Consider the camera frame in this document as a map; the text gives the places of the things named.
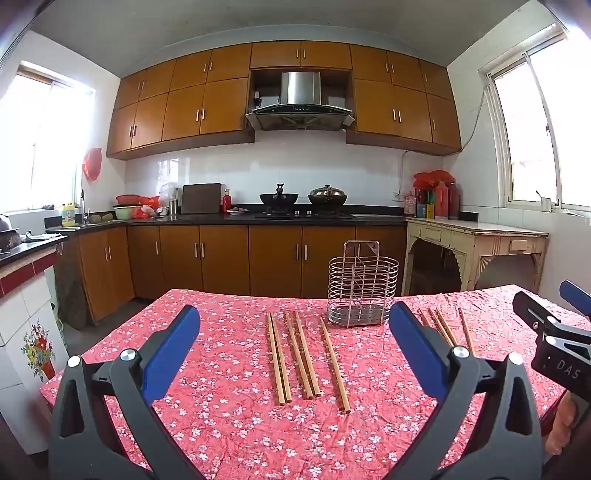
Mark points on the red bottle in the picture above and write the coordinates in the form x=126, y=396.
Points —
x=226, y=202

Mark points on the white cup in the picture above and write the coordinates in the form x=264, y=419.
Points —
x=545, y=203

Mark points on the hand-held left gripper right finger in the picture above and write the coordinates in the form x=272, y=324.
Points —
x=418, y=346

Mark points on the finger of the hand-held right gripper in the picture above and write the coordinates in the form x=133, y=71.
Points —
x=531, y=311
x=577, y=297

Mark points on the metal faucet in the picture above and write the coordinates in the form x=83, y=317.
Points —
x=83, y=205

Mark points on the white framed window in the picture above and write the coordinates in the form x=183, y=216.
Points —
x=545, y=129

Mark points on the white plate with food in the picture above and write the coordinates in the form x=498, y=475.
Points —
x=237, y=211

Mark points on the tiled counter with flower tile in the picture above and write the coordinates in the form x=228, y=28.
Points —
x=23, y=323

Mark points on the wooden wall cabinets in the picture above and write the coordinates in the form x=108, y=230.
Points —
x=184, y=106

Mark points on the wooden base cabinets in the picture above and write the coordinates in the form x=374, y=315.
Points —
x=221, y=258

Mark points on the person's right hand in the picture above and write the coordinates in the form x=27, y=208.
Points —
x=561, y=429

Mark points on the blue box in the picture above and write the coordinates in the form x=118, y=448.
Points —
x=421, y=211

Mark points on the steel canister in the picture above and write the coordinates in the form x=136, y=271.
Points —
x=173, y=206

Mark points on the grey cloth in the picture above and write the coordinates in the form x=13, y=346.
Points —
x=39, y=237

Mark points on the black gas stove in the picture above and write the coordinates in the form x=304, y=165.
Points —
x=304, y=215

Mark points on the black kitchen countertop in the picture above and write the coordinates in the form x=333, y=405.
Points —
x=194, y=218

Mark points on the red plastic basin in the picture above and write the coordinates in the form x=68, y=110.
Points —
x=127, y=199

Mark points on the cream wooden side table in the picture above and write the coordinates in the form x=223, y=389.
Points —
x=480, y=230

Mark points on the white plastic bag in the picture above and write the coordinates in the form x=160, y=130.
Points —
x=168, y=190

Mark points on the red plastic bag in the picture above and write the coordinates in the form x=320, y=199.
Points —
x=431, y=177
x=147, y=203
x=92, y=164

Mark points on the aluminium framed window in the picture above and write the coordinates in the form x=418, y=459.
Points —
x=46, y=138

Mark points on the wok with dark lid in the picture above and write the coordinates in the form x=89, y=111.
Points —
x=328, y=194

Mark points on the dark brown cutting board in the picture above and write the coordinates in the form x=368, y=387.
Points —
x=201, y=198

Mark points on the brown potatoes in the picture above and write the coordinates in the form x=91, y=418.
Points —
x=100, y=218

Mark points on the bottle with pink label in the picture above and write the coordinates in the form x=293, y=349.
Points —
x=409, y=205

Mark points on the green plastic basin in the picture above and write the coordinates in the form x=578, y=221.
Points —
x=122, y=213

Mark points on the wooden chopstick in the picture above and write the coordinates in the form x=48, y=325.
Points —
x=424, y=317
x=445, y=322
x=466, y=330
x=307, y=353
x=274, y=360
x=281, y=360
x=334, y=364
x=438, y=323
x=298, y=357

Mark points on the red floral tablecloth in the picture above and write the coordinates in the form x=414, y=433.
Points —
x=231, y=438

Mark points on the yellow dish soap bottle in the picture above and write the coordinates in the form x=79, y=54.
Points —
x=68, y=216

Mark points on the dark cooking pot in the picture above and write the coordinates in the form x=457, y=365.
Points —
x=9, y=240

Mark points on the black wok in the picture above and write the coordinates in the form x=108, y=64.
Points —
x=278, y=198

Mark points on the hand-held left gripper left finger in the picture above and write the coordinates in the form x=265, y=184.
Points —
x=171, y=350

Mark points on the steel range hood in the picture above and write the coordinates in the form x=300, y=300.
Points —
x=300, y=92

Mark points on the dark red thermos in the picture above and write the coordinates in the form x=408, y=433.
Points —
x=455, y=201

